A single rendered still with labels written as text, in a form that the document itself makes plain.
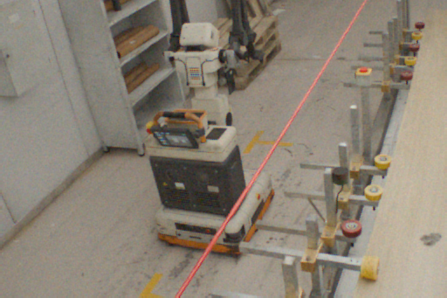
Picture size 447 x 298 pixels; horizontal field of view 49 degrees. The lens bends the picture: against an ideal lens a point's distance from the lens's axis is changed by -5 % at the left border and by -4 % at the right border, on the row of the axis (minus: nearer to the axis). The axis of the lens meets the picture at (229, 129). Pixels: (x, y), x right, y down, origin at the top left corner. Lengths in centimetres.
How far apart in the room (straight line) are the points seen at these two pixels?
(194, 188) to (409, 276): 169
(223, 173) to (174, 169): 33
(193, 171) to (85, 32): 180
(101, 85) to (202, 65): 160
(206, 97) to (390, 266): 180
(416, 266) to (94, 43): 326
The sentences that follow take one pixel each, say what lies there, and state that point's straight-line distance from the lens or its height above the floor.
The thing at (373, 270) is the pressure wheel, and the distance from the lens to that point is 181.
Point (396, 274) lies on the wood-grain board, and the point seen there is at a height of 90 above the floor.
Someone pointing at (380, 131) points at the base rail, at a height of 70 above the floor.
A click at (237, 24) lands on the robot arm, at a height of 134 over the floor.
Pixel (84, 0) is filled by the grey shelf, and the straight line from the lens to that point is 430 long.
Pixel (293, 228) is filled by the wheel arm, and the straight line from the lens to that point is 216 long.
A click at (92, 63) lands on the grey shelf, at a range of 449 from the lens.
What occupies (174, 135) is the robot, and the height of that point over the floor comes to 90.
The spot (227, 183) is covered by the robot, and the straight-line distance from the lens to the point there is 306.
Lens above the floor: 224
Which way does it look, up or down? 28 degrees down
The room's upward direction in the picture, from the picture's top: 11 degrees counter-clockwise
